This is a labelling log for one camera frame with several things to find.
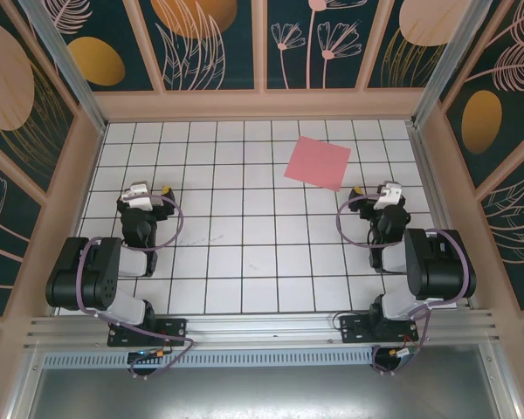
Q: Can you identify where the pink cloth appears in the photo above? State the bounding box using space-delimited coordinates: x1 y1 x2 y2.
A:
283 135 353 192

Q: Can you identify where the shiny metal sheet panel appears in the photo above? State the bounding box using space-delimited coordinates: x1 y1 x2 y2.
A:
25 366 517 419

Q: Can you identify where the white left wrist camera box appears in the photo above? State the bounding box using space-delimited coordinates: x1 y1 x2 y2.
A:
121 182 153 210

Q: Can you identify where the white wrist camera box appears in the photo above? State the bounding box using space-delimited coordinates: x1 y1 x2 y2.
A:
121 182 153 210
373 181 403 212

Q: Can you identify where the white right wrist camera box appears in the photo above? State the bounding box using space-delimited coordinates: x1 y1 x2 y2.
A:
373 181 403 212

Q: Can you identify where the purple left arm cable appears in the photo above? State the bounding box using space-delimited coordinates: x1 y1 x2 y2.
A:
76 194 197 381

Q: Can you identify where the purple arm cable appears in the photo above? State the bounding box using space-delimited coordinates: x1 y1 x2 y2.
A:
335 195 475 377
76 194 197 381

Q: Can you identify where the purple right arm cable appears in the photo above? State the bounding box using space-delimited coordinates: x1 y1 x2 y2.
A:
335 195 475 377

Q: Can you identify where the aluminium side rail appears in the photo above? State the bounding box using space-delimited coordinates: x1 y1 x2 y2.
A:
406 123 479 311

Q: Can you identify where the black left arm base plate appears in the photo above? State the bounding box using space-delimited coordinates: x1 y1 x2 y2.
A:
107 317 189 348

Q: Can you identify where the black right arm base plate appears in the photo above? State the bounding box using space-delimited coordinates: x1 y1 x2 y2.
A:
339 314 420 346

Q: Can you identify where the aluminium corner post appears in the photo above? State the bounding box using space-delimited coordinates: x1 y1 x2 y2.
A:
19 0 109 134
410 0 476 128

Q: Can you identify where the long aluminium mounting rail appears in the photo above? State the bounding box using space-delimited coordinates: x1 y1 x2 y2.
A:
24 308 501 351

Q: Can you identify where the grey slotted cable duct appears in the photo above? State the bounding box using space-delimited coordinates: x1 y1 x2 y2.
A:
41 351 376 369

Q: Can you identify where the aluminium frame bar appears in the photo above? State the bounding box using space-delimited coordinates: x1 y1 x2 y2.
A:
0 347 43 419
479 333 524 419

